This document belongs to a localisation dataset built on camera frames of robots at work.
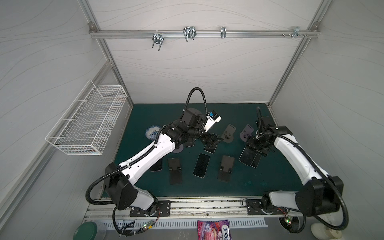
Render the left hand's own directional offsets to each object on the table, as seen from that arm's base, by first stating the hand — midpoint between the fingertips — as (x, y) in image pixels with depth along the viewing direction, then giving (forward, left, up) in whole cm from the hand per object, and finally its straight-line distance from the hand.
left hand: (215, 133), depth 70 cm
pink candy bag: (-36, 0, -25) cm, 43 cm away
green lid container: (-38, +53, -17) cm, 67 cm away
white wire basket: (+1, +62, +5) cm, 62 cm away
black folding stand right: (-10, -7, -27) cm, 29 cm away
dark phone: (-4, -19, -16) cm, 25 cm away
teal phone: (-6, -23, -17) cm, 30 cm away
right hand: (+1, -21, -14) cm, 26 cm away
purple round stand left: (+5, +20, -28) cm, 35 cm away
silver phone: (+6, 0, -28) cm, 29 cm away
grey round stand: (+14, -12, -22) cm, 29 cm away
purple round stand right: (+16, -24, -21) cm, 36 cm away
